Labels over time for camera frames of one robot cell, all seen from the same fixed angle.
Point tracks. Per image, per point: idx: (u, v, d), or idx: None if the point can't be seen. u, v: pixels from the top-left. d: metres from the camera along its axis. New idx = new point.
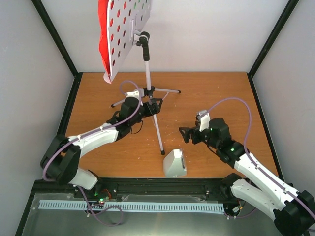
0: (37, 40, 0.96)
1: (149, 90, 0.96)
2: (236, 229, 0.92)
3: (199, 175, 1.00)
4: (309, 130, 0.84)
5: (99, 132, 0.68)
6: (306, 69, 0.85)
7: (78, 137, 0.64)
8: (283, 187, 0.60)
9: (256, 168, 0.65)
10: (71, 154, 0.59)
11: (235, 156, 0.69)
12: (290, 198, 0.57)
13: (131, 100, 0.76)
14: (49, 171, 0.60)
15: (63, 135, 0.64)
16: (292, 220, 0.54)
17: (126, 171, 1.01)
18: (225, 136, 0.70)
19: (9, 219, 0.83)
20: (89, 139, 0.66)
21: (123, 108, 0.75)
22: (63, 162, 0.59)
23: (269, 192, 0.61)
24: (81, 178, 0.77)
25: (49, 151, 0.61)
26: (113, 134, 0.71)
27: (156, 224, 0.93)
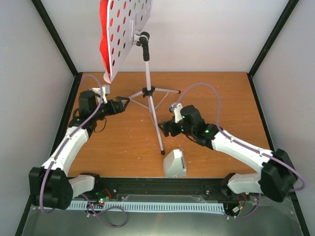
0: (37, 40, 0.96)
1: (149, 90, 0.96)
2: (236, 229, 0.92)
3: (199, 175, 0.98)
4: (309, 130, 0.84)
5: (69, 141, 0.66)
6: (305, 68, 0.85)
7: (54, 161, 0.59)
8: (258, 151, 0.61)
9: (232, 142, 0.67)
10: (56, 179, 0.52)
11: (210, 136, 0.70)
12: (266, 160, 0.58)
13: (88, 93, 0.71)
14: (47, 203, 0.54)
15: (34, 168, 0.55)
16: (273, 179, 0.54)
17: (126, 171, 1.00)
18: (197, 120, 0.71)
19: (9, 219, 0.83)
20: (64, 154, 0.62)
21: (82, 103, 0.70)
22: (55, 189, 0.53)
23: (247, 161, 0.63)
24: (80, 188, 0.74)
25: (33, 188, 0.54)
26: (83, 134, 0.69)
27: (156, 224, 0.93)
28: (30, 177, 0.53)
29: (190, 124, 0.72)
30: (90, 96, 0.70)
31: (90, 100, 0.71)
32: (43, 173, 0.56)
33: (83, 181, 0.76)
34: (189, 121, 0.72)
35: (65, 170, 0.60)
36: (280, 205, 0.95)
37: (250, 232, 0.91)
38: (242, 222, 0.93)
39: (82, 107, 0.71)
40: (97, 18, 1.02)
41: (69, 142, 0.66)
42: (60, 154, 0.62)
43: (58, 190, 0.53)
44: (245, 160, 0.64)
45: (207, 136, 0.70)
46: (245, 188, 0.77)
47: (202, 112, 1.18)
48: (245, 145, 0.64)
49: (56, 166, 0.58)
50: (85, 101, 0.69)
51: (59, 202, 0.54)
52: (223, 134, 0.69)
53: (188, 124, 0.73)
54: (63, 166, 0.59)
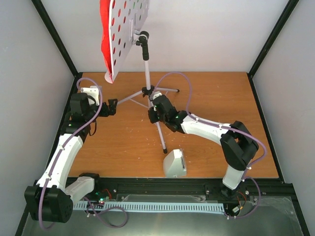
0: (37, 41, 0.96)
1: (149, 89, 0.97)
2: (236, 229, 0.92)
3: (199, 175, 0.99)
4: (309, 130, 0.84)
5: (63, 152, 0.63)
6: (305, 68, 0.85)
7: (48, 177, 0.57)
8: (217, 124, 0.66)
9: (197, 122, 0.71)
10: (53, 197, 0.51)
11: (179, 121, 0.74)
12: (225, 132, 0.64)
13: (80, 95, 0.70)
14: (47, 218, 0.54)
15: (29, 188, 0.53)
16: (231, 149, 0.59)
17: (127, 171, 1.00)
18: (167, 107, 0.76)
19: (10, 219, 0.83)
20: (59, 168, 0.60)
21: (74, 106, 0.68)
22: (53, 206, 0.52)
23: (211, 135, 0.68)
24: (80, 193, 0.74)
25: (32, 206, 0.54)
26: (78, 141, 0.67)
27: (156, 224, 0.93)
28: (25, 197, 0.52)
29: (162, 112, 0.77)
30: (82, 98, 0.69)
31: (83, 103, 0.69)
32: (40, 190, 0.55)
33: (82, 187, 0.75)
34: (161, 110, 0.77)
35: (62, 186, 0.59)
36: (281, 205, 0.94)
37: (250, 232, 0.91)
38: (242, 222, 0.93)
39: (75, 111, 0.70)
40: (98, 19, 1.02)
41: (63, 153, 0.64)
42: (55, 168, 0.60)
43: (57, 207, 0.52)
44: (209, 135, 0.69)
45: (176, 121, 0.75)
46: (233, 178, 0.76)
47: (202, 112, 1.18)
48: (208, 123, 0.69)
49: (52, 184, 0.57)
50: (78, 103, 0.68)
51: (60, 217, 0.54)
52: (190, 117, 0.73)
53: (161, 113, 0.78)
54: (59, 183, 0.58)
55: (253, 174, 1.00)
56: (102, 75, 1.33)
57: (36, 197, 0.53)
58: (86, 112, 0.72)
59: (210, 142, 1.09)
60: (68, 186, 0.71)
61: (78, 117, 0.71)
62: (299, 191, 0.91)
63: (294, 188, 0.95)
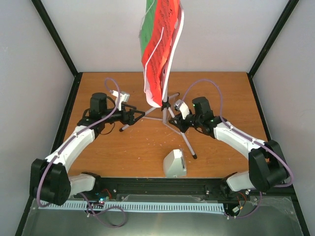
0: (37, 41, 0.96)
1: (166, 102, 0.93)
2: (236, 229, 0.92)
3: (199, 175, 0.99)
4: (309, 130, 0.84)
5: (75, 138, 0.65)
6: (306, 69, 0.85)
7: (57, 155, 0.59)
8: (251, 138, 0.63)
9: (230, 131, 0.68)
10: (58, 173, 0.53)
11: (212, 124, 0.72)
12: (257, 147, 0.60)
13: (100, 95, 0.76)
14: (43, 197, 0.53)
15: (39, 158, 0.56)
16: (259, 165, 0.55)
17: (126, 171, 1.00)
18: (205, 109, 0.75)
19: (10, 219, 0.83)
20: (68, 151, 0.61)
21: (93, 103, 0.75)
22: (53, 184, 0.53)
23: (240, 147, 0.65)
24: (80, 187, 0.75)
25: (33, 180, 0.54)
26: (90, 134, 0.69)
27: (156, 224, 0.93)
28: (32, 167, 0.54)
29: (198, 112, 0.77)
30: (101, 98, 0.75)
31: (101, 102, 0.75)
32: (45, 165, 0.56)
33: (82, 180, 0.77)
34: (198, 110, 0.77)
35: (67, 166, 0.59)
36: (280, 205, 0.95)
37: (250, 232, 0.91)
38: (242, 222, 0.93)
39: (93, 108, 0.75)
40: (98, 19, 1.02)
41: (76, 139, 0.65)
42: (65, 149, 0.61)
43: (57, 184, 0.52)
44: (238, 147, 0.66)
45: (210, 125, 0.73)
46: (239, 183, 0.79)
47: None
48: (241, 135, 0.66)
49: (58, 161, 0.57)
50: (97, 102, 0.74)
51: (54, 200, 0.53)
52: (225, 124, 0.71)
53: (197, 114, 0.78)
54: (65, 162, 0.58)
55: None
56: (102, 75, 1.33)
57: (41, 170, 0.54)
58: (103, 111, 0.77)
59: (210, 141, 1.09)
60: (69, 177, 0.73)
61: (93, 114, 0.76)
62: (299, 190, 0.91)
63: (294, 188, 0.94)
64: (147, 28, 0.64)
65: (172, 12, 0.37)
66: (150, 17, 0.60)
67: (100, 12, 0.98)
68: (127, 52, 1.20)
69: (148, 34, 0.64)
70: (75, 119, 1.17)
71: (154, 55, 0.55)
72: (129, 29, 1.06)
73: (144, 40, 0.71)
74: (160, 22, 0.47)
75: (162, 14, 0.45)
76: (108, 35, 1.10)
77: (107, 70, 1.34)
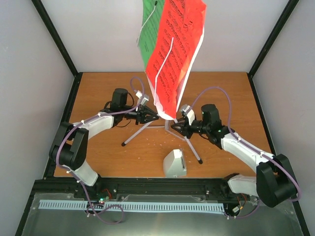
0: (37, 40, 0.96)
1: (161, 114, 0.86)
2: (237, 229, 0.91)
3: (199, 175, 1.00)
4: (309, 130, 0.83)
5: (98, 118, 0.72)
6: (306, 68, 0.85)
7: (83, 123, 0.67)
8: (259, 151, 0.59)
9: (237, 142, 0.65)
10: (80, 136, 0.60)
11: (220, 134, 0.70)
12: (265, 161, 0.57)
13: (123, 90, 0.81)
14: (62, 157, 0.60)
15: (67, 122, 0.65)
16: (267, 179, 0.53)
17: (126, 171, 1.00)
18: (213, 119, 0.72)
19: (9, 219, 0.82)
20: (92, 124, 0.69)
21: (115, 97, 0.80)
22: (74, 145, 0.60)
23: (248, 159, 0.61)
24: (82, 176, 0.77)
25: (58, 138, 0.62)
26: (110, 120, 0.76)
27: (156, 224, 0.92)
28: (60, 127, 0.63)
29: (207, 120, 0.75)
30: (123, 93, 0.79)
31: (122, 97, 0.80)
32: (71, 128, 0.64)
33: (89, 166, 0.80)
34: (207, 119, 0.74)
35: None
36: (280, 205, 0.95)
37: (250, 232, 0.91)
38: (242, 222, 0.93)
39: (114, 101, 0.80)
40: (97, 19, 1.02)
41: (98, 119, 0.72)
42: (89, 122, 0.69)
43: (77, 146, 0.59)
44: (245, 159, 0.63)
45: (218, 135, 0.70)
46: (242, 186, 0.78)
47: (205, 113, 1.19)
48: (249, 146, 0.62)
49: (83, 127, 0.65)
50: (118, 96, 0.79)
51: (70, 162, 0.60)
52: (232, 135, 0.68)
53: (205, 121, 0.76)
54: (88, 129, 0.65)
55: (245, 173, 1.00)
56: (102, 75, 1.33)
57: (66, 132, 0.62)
58: (122, 105, 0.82)
59: None
60: None
61: (113, 106, 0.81)
62: None
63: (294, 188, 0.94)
64: (150, 38, 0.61)
65: (191, 24, 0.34)
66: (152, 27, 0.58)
67: (100, 12, 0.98)
68: (127, 52, 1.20)
69: (151, 44, 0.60)
70: (77, 118, 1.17)
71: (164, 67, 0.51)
72: (129, 29, 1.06)
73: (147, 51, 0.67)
74: (170, 33, 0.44)
75: (173, 24, 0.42)
76: (108, 35, 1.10)
77: (106, 70, 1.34)
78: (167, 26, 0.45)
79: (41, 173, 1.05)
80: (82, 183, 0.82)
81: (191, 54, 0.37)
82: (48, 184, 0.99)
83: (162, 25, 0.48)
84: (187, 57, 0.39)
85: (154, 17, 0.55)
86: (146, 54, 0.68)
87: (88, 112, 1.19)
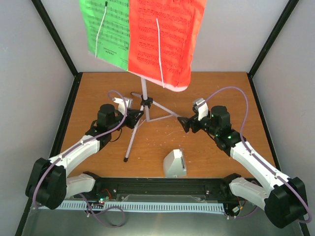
0: (38, 41, 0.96)
1: (145, 100, 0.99)
2: (237, 229, 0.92)
3: (199, 175, 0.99)
4: (310, 129, 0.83)
5: (80, 146, 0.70)
6: (306, 68, 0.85)
7: (60, 158, 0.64)
8: (274, 172, 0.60)
9: (250, 155, 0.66)
10: (57, 176, 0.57)
11: (231, 143, 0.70)
12: (279, 184, 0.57)
13: (108, 108, 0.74)
14: (38, 197, 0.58)
15: (43, 158, 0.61)
16: (281, 204, 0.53)
17: (126, 171, 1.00)
18: (224, 124, 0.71)
19: (9, 219, 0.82)
20: (72, 156, 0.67)
21: (100, 118, 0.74)
22: (50, 186, 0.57)
23: (261, 177, 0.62)
24: (74, 191, 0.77)
25: (34, 178, 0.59)
26: (95, 144, 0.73)
27: (156, 224, 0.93)
28: (35, 165, 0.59)
29: (217, 124, 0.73)
30: (109, 112, 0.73)
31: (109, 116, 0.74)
32: (47, 165, 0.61)
33: (80, 183, 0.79)
34: (217, 122, 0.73)
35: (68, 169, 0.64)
36: None
37: (250, 231, 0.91)
38: (242, 222, 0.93)
39: (100, 121, 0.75)
40: None
41: (81, 147, 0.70)
42: (68, 154, 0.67)
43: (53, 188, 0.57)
44: (257, 175, 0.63)
45: (229, 143, 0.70)
46: (246, 194, 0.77)
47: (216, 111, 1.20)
48: (263, 164, 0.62)
49: (61, 163, 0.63)
50: (103, 116, 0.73)
51: (47, 201, 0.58)
52: (244, 145, 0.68)
53: (215, 124, 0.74)
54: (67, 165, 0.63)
55: (244, 174, 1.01)
56: (102, 75, 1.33)
57: (42, 170, 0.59)
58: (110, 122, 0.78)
59: (211, 142, 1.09)
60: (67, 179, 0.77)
61: (100, 126, 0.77)
62: None
63: None
64: (114, 40, 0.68)
65: None
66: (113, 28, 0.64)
67: None
68: None
69: (120, 42, 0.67)
70: (77, 118, 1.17)
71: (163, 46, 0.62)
72: None
73: (113, 53, 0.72)
74: (159, 16, 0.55)
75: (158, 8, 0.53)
76: None
77: (106, 70, 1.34)
78: (145, 13, 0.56)
79: None
80: (82, 191, 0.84)
81: (199, 16, 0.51)
82: None
83: (136, 15, 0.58)
84: (194, 20, 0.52)
85: (110, 18, 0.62)
86: (114, 57, 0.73)
87: (88, 112, 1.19)
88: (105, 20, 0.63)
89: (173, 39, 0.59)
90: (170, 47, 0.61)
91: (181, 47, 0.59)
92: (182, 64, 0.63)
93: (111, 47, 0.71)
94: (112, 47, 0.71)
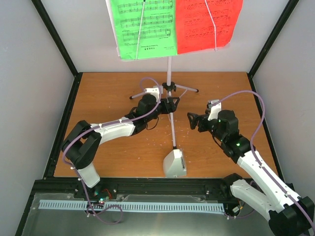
0: (37, 40, 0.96)
1: (169, 85, 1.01)
2: (237, 229, 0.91)
3: (199, 175, 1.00)
4: (310, 129, 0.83)
5: (118, 124, 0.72)
6: (306, 67, 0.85)
7: (100, 126, 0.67)
8: (285, 190, 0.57)
9: (260, 167, 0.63)
10: (92, 140, 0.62)
11: (239, 151, 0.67)
12: (290, 203, 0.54)
13: (149, 99, 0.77)
14: (69, 154, 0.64)
15: (85, 121, 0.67)
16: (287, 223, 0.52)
17: (127, 171, 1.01)
18: (232, 130, 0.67)
19: (8, 220, 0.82)
20: (110, 129, 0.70)
21: (141, 106, 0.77)
22: (83, 147, 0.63)
23: (269, 192, 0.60)
24: (85, 176, 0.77)
25: (72, 134, 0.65)
26: (130, 128, 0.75)
27: (156, 224, 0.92)
28: (78, 124, 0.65)
29: (225, 130, 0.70)
30: (149, 103, 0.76)
31: (148, 107, 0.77)
32: (87, 128, 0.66)
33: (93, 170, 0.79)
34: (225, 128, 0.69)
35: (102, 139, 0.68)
36: None
37: (250, 232, 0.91)
38: (242, 223, 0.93)
39: (139, 109, 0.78)
40: (97, 19, 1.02)
41: (118, 125, 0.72)
42: (108, 126, 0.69)
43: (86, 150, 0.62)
44: (266, 189, 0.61)
45: (236, 151, 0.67)
46: (249, 200, 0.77)
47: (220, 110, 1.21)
48: (273, 179, 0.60)
49: (99, 131, 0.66)
50: (143, 106, 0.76)
51: (76, 161, 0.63)
52: (255, 157, 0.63)
53: (223, 129, 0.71)
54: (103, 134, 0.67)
55: (244, 174, 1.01)
56: (102, 75, 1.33)
57: (81, 131, 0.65)
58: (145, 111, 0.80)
59: (211, 142, 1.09)
60: None
61: (139, 114, 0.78)
62: (297, 190, 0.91)
63: (294, 187, 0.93)
64: (155, 34, 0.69)
65: None
66: (154, 21, 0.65)
67: (100, 11, 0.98)
68: None
69: (159, 32, 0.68)
70: (77, 118, 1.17)
71: (214, 14, 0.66)
72: None
73: (154, 47, 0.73)
74: None
75: None
76: (108, 35, 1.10)
77: (106, 70, 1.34)
78: None
79: (41, 173, 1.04)
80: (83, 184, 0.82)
81: None
82: (48, 184, 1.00)
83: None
84: None
85: (148, 12, 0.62)
86: (156, 50, 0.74)
87: (88, 112, 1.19)
88: (143, 18, 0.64)
89: (222, 4, 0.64)
90: (216, 14, 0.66)
91: (229, 8, 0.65)
92: (229, 23, 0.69)
93: (153, 43, 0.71)
94: (152, 42, 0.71)
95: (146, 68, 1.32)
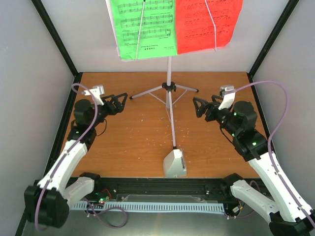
0: (38, 40, 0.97)
1: (169, 85, 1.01)
2: (236, 229, 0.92)
3: (199, 175, 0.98)
4: (309, 129, 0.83)
5: (67, 157, 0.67)
6: (306, 68, 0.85)
7: (49, 179, 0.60)
8: (299, 202, 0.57)
9: (276, 174, 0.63)
10: (52, 197, 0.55)
11: (255, 152, 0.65)
12: (302, 217, 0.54)
13: (82, 106, 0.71)
14: (42, 221, 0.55)
15: (32, 186, 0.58)
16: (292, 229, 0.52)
17: (126, 171, 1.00)
18: (249, 125, 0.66)
19: (10, 220, 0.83)
20: (61, 172, 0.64)
21: (78, 118, 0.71)
22: (49, 208, 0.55)
23: (281, 203, 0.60)
24: (79, 197, 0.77)
25: (30, 206, 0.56)
26: (81, 147, 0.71)
27: (156, 224, 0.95)
28: (26, 195, 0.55)
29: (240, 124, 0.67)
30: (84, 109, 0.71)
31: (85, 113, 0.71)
32: (39, 191, 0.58)
33: (81, 188, 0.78)
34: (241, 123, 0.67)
35: (61, 188, 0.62)
36: None
37: (250, 231, 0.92)
38: (242, 222, 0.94)
39: (78, 121, 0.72)
40: (97, 19, 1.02)
41: (67, 158, 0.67)
42: (57, 172, 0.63)
43: (54, 209, 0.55)
44: (277, 199, 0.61)
45: (252, 151, 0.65)
46: (248, 200, 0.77)
47: None
48: (288, 189, 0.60)
49: (52, 185, 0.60)
50: (80, 115, 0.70)
51: (53, 221, 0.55)
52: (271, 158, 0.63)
53: (238, 124, 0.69)
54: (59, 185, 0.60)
55: (244, 174, 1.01)
56: (102, 75, 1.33)
57: (35, 197, 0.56)
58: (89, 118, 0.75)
59: (211, 142, 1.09)
60: (66, 189, 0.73)
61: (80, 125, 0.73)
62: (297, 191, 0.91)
63: None
64: (155, 34, 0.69)
65: None
66: (154, 22, 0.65)
67: (100, 11, 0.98)
68: None
69: (159, 32, 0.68)
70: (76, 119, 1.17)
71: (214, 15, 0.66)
72: None
73: (154, 47, 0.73)
74: None
75: None
76: (107, 35, 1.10)
77: (106, 70, 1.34)
78: None
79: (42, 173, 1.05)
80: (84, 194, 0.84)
81: None
82: None
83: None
84: None
85: (148, 13, 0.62)
86: (156, 50, 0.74)
87: None
88: (144, 18, 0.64)
89: (222, 5, 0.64)
90: (216, 14, 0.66)
91: (228, 8, 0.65)
92: (229, 23, 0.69)
93: (153, 43, 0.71)
94: (152, 42, 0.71)
95: (146, 68, 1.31)
